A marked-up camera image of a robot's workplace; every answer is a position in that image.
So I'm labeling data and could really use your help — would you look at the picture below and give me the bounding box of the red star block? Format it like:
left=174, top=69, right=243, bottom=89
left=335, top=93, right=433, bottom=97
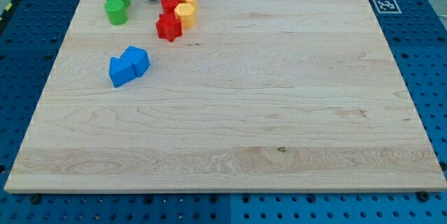
left=156, top=13, right=182, bottom=42

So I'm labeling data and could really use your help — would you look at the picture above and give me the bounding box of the yellow hexagon block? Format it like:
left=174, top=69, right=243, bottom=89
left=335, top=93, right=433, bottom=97
left=174, top=3, right=196, bottom=29

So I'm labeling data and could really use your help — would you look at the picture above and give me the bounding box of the blue cube block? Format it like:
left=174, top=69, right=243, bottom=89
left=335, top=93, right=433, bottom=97
left=120, top=46, right=151, bottom=77

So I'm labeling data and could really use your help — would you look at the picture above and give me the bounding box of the white fiducial marker tag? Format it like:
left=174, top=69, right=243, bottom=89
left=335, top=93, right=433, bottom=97
left=372, top=0, right=402, bottom=14

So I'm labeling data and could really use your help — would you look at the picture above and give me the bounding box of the blue triangle block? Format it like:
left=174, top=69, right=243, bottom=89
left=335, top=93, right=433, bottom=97
left=109, top=57, right=136, bottom=88

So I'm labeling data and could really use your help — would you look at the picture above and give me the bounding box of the red circle block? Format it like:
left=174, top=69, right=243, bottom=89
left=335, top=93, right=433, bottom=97
left=161, top=0, right=180, bottom=15

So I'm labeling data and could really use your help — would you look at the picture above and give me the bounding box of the green circle block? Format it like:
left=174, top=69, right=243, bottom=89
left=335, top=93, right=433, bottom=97
left=104, top=0, right=128, bottom=25

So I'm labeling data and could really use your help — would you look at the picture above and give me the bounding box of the black bolt right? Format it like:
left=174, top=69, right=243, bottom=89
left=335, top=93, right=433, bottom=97
left=416, top=191, right=430, bottom=202

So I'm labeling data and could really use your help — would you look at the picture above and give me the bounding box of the wooden board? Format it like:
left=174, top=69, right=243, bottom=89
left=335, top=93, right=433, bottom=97
left=5, top=0, right=446, bottom=194

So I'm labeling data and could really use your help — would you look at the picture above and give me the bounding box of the black bolt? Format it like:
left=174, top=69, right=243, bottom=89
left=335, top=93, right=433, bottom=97
left=416, top=191, right=430, bottom=202
left=29, top=194, right=42, bottom=205

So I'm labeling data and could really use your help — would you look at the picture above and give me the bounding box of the black bolt left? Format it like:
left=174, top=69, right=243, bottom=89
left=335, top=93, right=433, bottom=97
left=29, top=194, right=42, bottom=205

